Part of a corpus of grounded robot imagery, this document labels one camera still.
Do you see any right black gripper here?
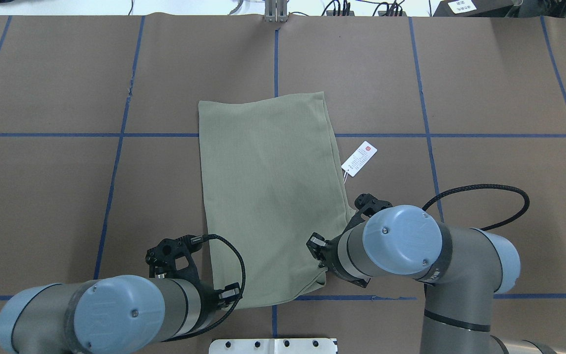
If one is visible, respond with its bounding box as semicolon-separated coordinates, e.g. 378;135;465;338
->
306;231;370;289

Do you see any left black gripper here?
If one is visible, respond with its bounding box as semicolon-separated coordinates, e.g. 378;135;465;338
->
196;281;242;329

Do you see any olive green long-sleeve shirt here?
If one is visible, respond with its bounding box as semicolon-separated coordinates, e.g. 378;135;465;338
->
198;92;353;309

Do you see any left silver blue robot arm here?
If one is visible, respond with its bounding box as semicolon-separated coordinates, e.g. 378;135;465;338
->
0;275;243;354

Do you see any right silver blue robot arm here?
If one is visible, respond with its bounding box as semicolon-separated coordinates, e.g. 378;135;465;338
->
306;199;555;354

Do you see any white paper hang tag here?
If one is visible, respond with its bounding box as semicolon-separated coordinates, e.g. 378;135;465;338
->
341;141;377;183

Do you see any brown paper table cover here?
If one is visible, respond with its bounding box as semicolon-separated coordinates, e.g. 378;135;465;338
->
0;13;566;352

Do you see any black box with label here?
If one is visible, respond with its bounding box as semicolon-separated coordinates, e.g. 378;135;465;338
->
432;0;523;18

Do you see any black left camera cable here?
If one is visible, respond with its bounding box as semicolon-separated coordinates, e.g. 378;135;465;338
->
165;234;246;343

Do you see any black camera cable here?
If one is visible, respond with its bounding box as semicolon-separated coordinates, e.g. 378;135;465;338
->
421;184;530;232
165;234;246;343

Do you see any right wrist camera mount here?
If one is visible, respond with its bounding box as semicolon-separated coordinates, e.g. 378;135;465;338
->
344;193;393;232

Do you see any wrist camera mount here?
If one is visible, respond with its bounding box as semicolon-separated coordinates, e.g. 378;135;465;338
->
144;235;203;281
344;193;393;232

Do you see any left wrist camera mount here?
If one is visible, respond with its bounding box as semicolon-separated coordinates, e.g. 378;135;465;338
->
144;235;203;281

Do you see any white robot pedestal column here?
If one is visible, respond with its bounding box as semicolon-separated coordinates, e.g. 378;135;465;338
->
208;338;339;354

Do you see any black right camera cable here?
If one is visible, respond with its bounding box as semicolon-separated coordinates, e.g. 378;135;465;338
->
421;184;530;232

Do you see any aluminium frame post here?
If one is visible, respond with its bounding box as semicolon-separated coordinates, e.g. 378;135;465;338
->
264;0;289;23

